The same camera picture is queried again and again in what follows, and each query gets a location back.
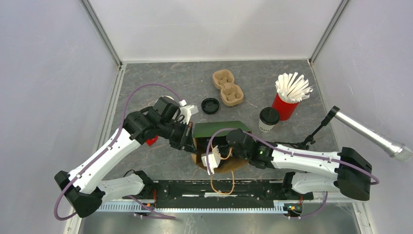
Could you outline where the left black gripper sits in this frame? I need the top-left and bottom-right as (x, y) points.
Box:
(158, 119), (197, 155)

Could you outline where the green paper bag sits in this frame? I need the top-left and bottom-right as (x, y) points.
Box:
(191, 120), (252, 195)

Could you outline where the stack of black lids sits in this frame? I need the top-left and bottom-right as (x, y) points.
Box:
(201, 97), (220, 115)

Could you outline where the stack of cardboard cup carriers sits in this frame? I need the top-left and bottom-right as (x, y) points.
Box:
(212, 69), (244, 107)

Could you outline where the single black lid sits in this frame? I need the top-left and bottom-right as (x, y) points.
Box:
(259, 107), (281, 125)

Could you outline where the single white paper cup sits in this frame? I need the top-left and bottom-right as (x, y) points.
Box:
(259, 120), (276, 132)

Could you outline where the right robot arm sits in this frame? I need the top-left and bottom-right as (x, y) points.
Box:
(226, 129), (377, 201)

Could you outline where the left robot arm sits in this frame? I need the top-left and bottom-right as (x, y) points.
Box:
(55, 96), (198, 218)

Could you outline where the red D-shaped object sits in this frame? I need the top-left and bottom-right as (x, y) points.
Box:
(146, 136), (158, 146)

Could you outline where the red cup holder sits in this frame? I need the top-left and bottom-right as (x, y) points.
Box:
(271, 94), (299, 121)

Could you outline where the silver microphone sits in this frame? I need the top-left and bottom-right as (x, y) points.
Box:
(327, 106), (413, 162)

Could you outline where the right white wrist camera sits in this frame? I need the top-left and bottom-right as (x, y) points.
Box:
(201, 146), (222, 176)

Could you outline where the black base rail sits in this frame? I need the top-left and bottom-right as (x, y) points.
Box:
(135, 179), (314, 208)

